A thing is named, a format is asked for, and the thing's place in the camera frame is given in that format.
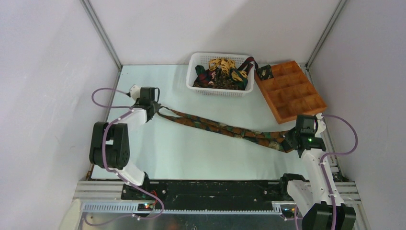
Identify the dark floral patterned tie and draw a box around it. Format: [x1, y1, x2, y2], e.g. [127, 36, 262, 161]
[157, 106, 294, 153]

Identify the orange compartment tray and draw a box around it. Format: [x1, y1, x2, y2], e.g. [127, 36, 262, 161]
[255, 61, 327, 124]

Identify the white plastic mesh basket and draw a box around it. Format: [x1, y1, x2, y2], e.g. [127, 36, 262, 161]
[186, 52, 255, 96]

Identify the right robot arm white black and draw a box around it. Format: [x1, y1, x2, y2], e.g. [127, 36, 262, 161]
[278, 114, 356, 230]

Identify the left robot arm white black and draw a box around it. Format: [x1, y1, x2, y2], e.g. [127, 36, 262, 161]
[89, 85, 161, 200]

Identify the green navy plaid tie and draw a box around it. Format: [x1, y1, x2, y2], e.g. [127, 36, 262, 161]
[192, 65, 248, 91]

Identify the rolled dark patterned tie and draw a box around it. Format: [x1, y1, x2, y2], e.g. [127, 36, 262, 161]
[256, 65, 274, 81]

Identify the brown dark patterned tie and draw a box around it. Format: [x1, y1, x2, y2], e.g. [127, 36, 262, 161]
[193, 71, 244, 91]

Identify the red navy striped tie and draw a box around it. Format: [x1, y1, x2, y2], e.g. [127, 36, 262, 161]
[237, 57, 259, 74]

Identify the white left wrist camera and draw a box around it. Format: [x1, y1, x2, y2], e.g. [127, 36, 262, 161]
[126, 84, 141, 101]

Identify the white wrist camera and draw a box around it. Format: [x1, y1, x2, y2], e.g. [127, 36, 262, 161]
[126, 84, 141, 101]
[315, 113, 327, 137]

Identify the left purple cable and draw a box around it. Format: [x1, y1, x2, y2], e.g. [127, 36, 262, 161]
[91, 87, 166, 220]

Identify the purple cable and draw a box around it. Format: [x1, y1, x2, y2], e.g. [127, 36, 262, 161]
[91, 87, 166, 220]
[293, 114, 359, 230]

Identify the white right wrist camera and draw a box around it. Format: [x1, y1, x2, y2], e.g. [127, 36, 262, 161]
[315, 113, 327, 137]

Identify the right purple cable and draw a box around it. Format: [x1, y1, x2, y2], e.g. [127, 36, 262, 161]
[293, 114, 359, 230]

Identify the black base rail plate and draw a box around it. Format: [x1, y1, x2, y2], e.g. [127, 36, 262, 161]
[122, 179, 305, 211]

